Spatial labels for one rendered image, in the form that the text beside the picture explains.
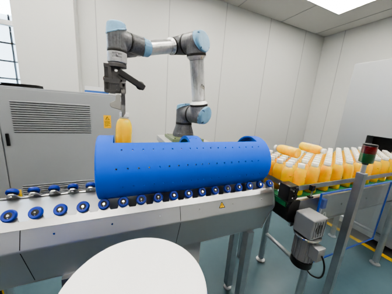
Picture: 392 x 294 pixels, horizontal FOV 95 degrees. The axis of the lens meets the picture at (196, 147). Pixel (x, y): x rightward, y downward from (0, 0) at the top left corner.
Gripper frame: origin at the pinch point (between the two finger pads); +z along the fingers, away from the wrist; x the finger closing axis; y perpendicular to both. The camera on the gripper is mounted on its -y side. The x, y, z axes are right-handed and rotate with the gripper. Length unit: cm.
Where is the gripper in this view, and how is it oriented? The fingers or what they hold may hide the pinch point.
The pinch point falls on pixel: (123, 114)
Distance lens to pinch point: 86.6
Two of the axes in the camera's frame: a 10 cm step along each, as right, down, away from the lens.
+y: -9.3, 0.3, -3.8
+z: -0.6, 9.7, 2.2
